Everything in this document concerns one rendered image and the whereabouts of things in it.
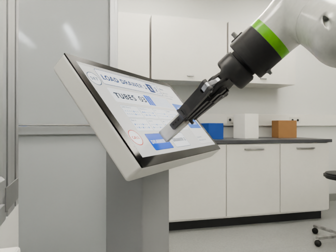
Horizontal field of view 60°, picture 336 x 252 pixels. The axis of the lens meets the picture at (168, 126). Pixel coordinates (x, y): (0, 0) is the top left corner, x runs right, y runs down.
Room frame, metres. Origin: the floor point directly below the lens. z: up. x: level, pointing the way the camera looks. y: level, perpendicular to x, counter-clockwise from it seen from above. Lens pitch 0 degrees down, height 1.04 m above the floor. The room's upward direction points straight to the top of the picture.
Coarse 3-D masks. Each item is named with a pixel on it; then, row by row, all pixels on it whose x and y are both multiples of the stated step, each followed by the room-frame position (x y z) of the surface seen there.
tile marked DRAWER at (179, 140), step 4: (180, 132) 0.82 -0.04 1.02; (176, 136) 0.78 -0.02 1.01; (180, 136) 0.80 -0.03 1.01; (172, 140) 0.74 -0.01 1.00; (176, 140) 0.76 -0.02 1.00; (180, 140) 0.78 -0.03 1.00; (184, 140) 0.80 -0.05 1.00; (176, 144) 0.74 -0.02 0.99; (180, 144) 0.76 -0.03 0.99; (184, 144) 0.78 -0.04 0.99; (188, 144) 0.80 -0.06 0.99
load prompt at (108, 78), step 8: (96, 72) 0.68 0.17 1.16; (104, 72) 0.72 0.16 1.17; (104, 80) 0.68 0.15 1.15; (112, 80) 0.72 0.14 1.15; (120, 80) 0.76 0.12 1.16; (128, 80) 0.80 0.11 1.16; (136, 80) 0.85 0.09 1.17; (128, 88) 0.76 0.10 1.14; (136, 88) 0.80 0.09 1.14; (144, 88) 0.85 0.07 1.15; (152, 88) 0.91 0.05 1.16
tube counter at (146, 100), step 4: (140, 96) 0.78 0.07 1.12; (144, 96) 0.81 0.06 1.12; (148, 96) 0.83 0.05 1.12; (152, 96) 0.86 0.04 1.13; (140, 100) 0.76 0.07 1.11; (144, 100) 0.79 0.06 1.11; (148, 100) 0.81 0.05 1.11; (152, 100) 0.83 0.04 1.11; (156, 100) 0.86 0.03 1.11; (160, 100) 0.88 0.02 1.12; (164, 100) 0.91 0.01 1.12; (144, 104) 0.77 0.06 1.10; (148, 104) 0.79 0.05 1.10; (152, 104) 0.81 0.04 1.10; (156, 104) 0.83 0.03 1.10; (160, 104) 0.86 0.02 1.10; (164, 104) 0.89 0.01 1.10; (168, 104) 0.92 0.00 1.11; (172, 108) 0.92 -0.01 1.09
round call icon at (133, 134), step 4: (128, 132) 0.59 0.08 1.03; (132, 132) 0.61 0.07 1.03; (136, 132) 0.62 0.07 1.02; (132, 136) 0.59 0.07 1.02; (136, 136) 0.61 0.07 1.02; (140, 136) 0.62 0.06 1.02; (132, 140) 0.58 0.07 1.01; (136, 140) 0.60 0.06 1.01; (140, 140) 0.61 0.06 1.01; (136, 144) 0.58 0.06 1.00; (140, 144) 0.60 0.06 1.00; (144, 144) 0.61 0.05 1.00
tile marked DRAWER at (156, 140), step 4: (148, 136) 0.65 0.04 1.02; (152, 136) 0.67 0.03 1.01; (156, 136) 0.68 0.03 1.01; (160, 136) 0.70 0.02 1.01; (152, 140) 0.65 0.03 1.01; (156, 140) 0.67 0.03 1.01; (160, 140) 0.68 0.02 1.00; (164, 140) 0.70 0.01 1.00; (152, 144) 0.64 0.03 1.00; (156, 144) 0.65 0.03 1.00; (160, 144) 0.67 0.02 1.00; (164, 144) 0.68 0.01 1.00; (168, 144) 0.70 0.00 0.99; (156, 148) 0.64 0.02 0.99; (160, 148) 0.65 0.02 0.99; (164, 148) 0.67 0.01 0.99; (168, 148) 0.68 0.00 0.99
